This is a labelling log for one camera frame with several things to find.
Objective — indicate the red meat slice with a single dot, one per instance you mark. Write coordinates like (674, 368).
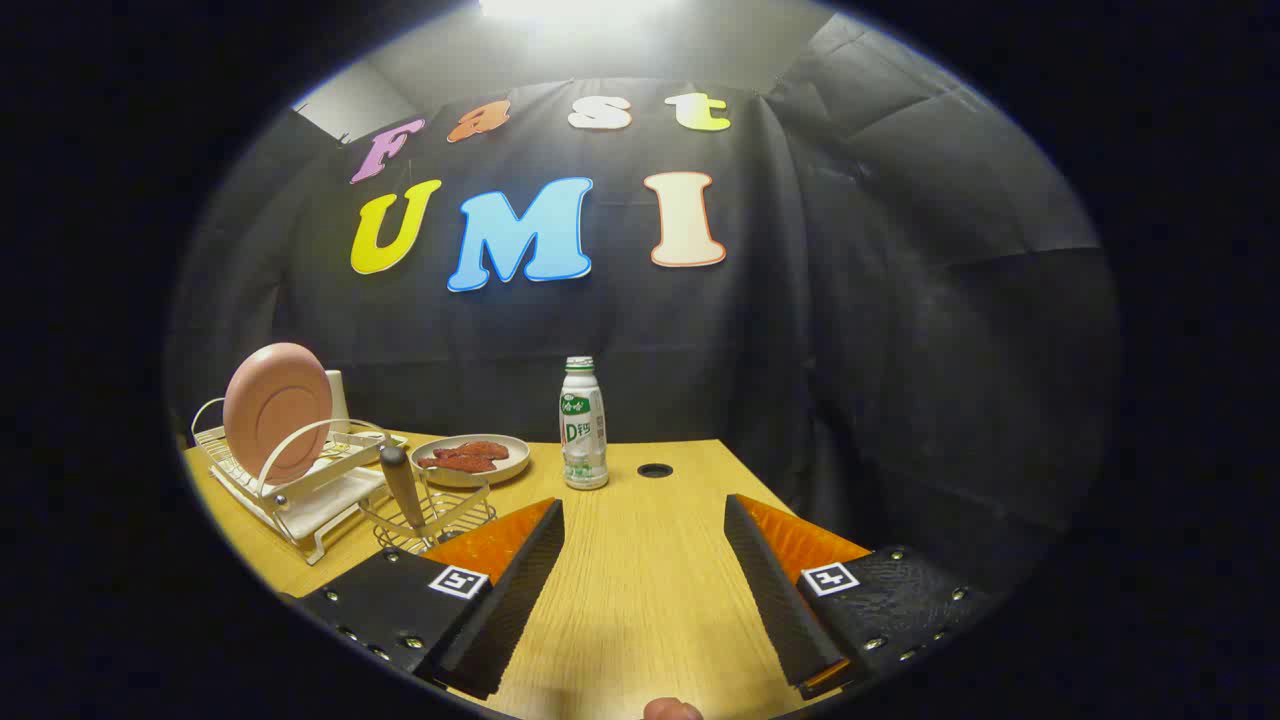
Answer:
(480, 449)
(460, 464)

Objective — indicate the pink plate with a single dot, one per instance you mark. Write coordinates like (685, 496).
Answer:
(275, 410)

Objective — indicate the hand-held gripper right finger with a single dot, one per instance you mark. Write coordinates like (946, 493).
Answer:
(780, 600)

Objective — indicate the white toaster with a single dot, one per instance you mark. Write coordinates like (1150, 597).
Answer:
(339, 400)

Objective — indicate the beige plate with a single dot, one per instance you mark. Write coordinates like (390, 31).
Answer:
(505, 470)

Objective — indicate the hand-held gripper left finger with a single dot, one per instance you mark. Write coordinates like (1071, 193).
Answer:
(505, 600)

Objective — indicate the black backdrop cloth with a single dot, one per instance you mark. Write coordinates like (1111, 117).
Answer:
(700, 350)

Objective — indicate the white bottle with green label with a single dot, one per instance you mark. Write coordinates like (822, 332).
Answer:
(584, 430)

